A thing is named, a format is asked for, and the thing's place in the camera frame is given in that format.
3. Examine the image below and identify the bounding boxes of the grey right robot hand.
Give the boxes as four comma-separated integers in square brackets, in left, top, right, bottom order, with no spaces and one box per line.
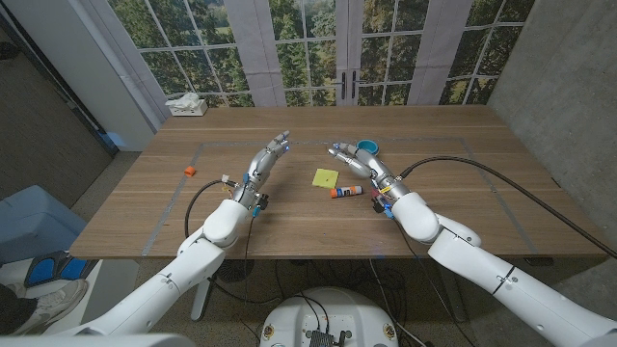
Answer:
[327,142,411,201]

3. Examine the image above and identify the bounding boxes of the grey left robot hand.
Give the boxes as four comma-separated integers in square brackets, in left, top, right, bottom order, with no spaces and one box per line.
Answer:
[230,129,292,209]

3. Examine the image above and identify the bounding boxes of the orange and white glue stick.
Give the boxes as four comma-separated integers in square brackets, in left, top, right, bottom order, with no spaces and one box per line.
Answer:
[329,185,363,200]

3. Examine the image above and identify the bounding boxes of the yellow sticky note pad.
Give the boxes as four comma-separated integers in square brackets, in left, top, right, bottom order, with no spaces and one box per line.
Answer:
[311,168,340,190]

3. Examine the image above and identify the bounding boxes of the yellow and blue toy cups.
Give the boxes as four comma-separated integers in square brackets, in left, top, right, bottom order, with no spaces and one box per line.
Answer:
[355,139,381,156]

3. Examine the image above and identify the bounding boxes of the white tissue box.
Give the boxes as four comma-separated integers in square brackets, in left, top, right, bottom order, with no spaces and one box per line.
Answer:
[164,92,209,118]

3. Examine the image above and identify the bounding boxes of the grey tape outline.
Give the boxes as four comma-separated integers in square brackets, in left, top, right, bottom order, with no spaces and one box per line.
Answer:
[141,137,540,256]

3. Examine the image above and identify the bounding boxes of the black round fan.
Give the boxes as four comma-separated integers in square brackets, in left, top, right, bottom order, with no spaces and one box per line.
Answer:
[215,258,255,283]

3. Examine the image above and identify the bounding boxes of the printed window backdrop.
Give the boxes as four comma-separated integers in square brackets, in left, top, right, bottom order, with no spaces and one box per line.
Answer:
[79,0,536,108]

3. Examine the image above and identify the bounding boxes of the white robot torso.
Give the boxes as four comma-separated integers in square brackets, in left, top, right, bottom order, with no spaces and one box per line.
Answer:
[258,286,400,347]

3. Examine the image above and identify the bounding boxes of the blue upholstered seat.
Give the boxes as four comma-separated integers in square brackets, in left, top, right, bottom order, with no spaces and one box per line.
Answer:
[0,184,88,265]

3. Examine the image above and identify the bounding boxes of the blue and black foot pedals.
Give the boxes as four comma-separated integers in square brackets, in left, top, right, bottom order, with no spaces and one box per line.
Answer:
[23,250,102,289]

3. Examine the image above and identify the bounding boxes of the white sneaker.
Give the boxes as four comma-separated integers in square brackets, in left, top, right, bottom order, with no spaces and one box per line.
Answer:
[4,278,91,336]

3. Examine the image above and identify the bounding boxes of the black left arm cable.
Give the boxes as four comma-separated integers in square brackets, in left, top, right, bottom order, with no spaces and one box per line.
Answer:
[184,178,283,306]

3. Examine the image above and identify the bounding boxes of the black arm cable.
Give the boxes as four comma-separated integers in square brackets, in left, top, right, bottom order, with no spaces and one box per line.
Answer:
[398,155,617,260]
[184,178,283,306]

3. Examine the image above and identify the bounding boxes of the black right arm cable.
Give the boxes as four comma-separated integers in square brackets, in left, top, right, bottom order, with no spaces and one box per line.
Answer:
[398,155,617,260]

